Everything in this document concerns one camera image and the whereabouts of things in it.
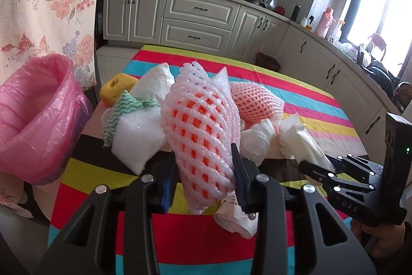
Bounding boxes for pink thermos jug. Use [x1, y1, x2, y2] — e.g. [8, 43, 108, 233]
[315, 7, 336, 38]

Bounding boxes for person's right hand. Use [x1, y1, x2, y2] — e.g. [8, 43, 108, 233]
[350, 219, 406, 258]

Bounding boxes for dark red floor bin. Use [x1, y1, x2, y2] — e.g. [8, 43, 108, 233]
[255, 52, 281, 72]

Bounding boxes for black bottle on counter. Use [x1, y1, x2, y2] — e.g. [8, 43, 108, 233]
[290, 4, 301, 22]

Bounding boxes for lower kitchen cabinets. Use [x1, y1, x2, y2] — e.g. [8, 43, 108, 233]
[103, 0, 396, 162]

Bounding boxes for yellow sponge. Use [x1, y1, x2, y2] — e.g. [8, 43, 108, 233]
[99, 73, 138, 107]

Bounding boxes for crumpled white tissue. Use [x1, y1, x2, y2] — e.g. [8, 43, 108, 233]
[239, 114, 335, 171]

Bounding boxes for pink trash bag bin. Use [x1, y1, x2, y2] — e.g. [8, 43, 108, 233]
[1, 54, 92, 185]

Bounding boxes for pink foam net sleeve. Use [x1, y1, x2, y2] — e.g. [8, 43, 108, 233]
[230, 82, 285, 125]

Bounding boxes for green white wavy cloth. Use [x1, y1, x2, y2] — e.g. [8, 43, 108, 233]
[101, 90, 161, 147]

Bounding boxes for crumpled white paper cup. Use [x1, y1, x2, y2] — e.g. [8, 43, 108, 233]
[214, 191, 258, 239]

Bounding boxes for floral curtain cloth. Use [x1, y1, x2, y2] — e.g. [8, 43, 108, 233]
[1, 0, 97, 90]

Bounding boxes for white foam block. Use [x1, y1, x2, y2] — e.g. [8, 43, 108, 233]
[112, 107, 167, 175]

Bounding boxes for white plastic bag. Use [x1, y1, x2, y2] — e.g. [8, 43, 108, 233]
[129, 63, 175, 103]

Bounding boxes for striped colourful tablecloth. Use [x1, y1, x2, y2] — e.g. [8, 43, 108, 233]
[49, 45, 365, 274]

